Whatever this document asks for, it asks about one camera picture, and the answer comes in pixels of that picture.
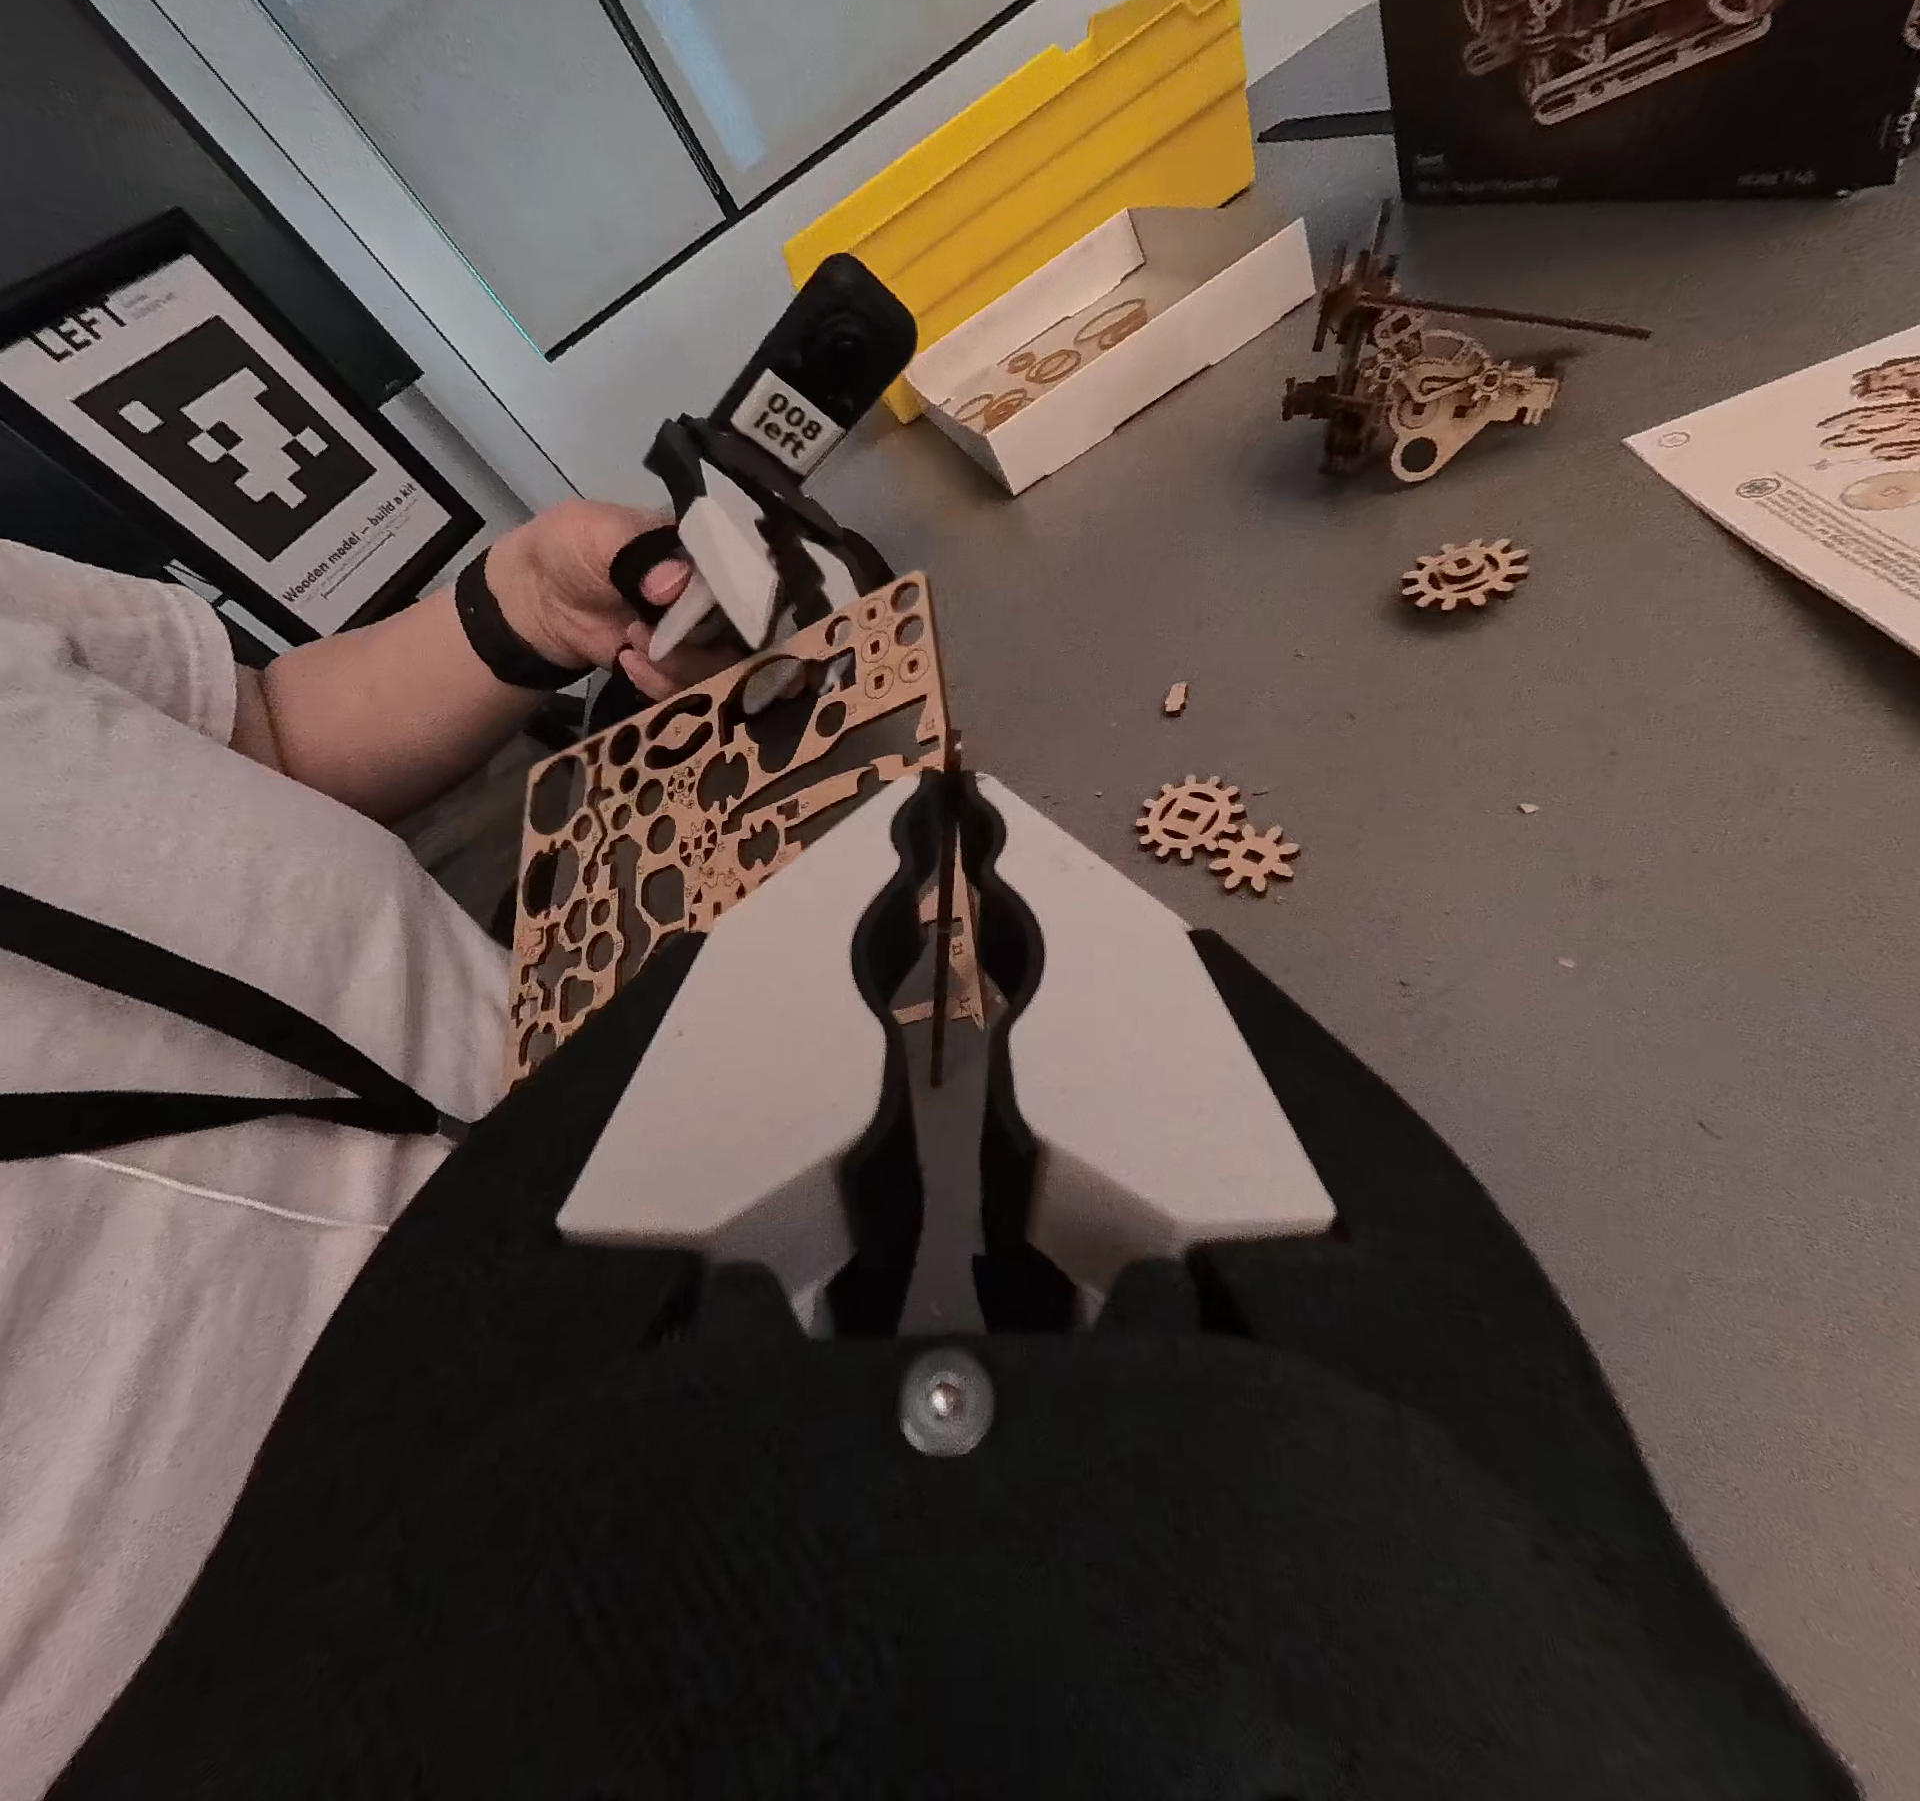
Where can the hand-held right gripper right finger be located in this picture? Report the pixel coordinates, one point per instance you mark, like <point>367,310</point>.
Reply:
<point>1171,1079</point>

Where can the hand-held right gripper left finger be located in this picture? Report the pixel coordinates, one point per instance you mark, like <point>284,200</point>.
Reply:
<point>723,1079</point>

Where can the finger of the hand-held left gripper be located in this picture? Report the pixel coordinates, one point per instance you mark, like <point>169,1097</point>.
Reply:
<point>822,585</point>
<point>734,565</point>

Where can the laser-cut wooden parts sheet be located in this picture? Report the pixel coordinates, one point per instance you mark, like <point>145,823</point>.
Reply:
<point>943,692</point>

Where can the thin spoked wooden gear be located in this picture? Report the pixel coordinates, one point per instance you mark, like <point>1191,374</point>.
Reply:
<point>1187,819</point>

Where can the small thick wooden gear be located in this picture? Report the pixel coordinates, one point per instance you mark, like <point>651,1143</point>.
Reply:
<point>1465,579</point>

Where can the person's left forearm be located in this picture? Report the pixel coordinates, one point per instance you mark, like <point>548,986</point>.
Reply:
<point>376,723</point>

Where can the partly built wooden model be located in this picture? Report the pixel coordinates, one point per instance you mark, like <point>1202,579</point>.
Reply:
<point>1424,394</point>

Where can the black model kit box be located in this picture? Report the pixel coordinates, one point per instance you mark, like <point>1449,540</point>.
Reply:
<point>1633,29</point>

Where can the person's left hand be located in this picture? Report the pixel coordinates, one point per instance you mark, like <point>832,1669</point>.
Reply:
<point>568,585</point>

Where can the black wristband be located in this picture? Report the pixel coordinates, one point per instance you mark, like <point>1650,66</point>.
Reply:
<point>500,622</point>

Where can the small thin wooden gear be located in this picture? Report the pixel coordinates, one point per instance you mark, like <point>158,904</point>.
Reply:
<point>1255,860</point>

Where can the yellow plastic bin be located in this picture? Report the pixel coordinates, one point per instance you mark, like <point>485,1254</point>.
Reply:
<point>1050,168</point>

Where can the white box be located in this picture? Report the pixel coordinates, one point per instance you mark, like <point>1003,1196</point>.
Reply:
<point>1196,320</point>

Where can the black framed marker sign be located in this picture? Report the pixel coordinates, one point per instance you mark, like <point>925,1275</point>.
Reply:
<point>227,451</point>

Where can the person's white garment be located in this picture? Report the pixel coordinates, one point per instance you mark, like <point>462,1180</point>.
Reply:
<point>179,809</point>

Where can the open instruction booklet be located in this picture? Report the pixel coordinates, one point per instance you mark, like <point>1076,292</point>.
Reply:
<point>1816,510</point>

